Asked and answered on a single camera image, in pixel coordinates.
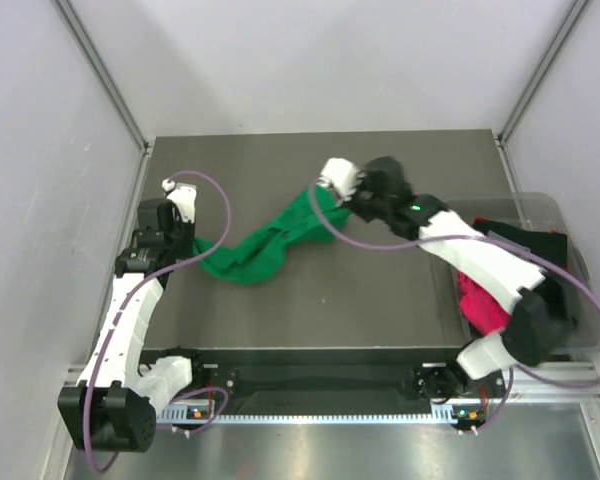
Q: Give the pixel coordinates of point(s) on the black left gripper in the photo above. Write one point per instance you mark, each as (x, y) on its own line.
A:
(190, 229)

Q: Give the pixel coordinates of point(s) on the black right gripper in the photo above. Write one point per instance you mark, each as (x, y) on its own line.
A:
(352, 200)

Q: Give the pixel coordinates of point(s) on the green t-shirt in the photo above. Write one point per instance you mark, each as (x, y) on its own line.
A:
(263, 253)

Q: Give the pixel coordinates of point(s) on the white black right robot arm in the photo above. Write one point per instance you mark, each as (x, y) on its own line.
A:
(532, 297)

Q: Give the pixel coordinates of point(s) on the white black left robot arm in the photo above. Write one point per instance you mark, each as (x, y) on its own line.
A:
(112, 407)

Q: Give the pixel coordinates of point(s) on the pink t-shirt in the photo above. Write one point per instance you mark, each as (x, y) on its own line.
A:
(481, 310)

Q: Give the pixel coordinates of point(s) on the black folded t-shirt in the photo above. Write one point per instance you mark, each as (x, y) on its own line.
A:
(551, 246)

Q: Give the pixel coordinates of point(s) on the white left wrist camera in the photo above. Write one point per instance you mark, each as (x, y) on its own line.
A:
(184, 197)

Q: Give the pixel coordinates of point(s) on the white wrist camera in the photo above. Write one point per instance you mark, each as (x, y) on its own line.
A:
(184, 197)
(340, 176)

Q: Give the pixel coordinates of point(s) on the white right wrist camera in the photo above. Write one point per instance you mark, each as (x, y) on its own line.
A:
(340, 176)

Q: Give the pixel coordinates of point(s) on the right aluminium corner post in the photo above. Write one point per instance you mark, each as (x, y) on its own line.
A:
(550, 55)

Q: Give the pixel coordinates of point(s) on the aluminium corner post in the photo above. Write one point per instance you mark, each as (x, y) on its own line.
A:
(93, 58)
(550, 55)

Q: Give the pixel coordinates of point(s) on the left aluminium corner post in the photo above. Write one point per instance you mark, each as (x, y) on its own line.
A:
(93, 58)

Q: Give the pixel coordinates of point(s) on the grey slotted cable duct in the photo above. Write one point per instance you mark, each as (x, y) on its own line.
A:
(195, 413)

